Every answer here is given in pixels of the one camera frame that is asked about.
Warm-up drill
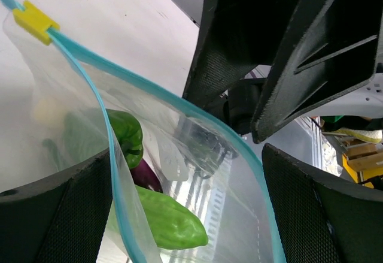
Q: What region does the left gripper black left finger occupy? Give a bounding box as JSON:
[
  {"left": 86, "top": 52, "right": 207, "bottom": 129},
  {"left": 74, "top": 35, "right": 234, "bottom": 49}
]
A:
[{"left": 1, "top": 150, "right": 113, "bottom": 262}]

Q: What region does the green cloth item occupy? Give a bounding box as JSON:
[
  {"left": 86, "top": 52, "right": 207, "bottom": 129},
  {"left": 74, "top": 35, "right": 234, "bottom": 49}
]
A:
[{"left": 321, "top": 116, "right": 382, "bottom": 132}]

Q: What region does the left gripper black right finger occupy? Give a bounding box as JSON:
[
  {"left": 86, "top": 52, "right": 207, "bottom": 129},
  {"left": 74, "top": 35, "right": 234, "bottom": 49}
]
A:
[{"left": 262, "top": 144, "right": 382, "bottom": 262}]

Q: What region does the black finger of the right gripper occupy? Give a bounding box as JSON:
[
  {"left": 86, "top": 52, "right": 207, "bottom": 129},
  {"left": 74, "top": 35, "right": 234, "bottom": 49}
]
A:
[
  {"left": 251, "top": 0, "right": 382, "bottom": 143},
  {"left": 183, "top": 0, "right": 299, "bottom": 107}
]

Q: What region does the green bell pepper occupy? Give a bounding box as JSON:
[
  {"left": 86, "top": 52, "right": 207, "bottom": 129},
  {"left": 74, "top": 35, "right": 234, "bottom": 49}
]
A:
[{"left": 64, "top": 108, "right": 145, "bottom": 170}]

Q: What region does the purple eggplant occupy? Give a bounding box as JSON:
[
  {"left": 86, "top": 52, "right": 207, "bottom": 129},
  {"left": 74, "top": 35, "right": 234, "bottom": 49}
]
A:
[{"left": 130, "top": 159, "right": 163, "bottom": 193}]

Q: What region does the clear zip top bag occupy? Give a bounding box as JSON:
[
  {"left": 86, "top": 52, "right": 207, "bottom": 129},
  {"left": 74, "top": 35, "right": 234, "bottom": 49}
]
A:
[{"left": 1, "top": 0, "right": 285, "bottom": 262}]

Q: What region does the white slotted cable duct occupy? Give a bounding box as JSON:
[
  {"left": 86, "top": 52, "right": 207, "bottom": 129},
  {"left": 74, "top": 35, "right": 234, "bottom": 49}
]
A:
[{"left": 204, "top": 187, "right": 226, "bottom": 249}]

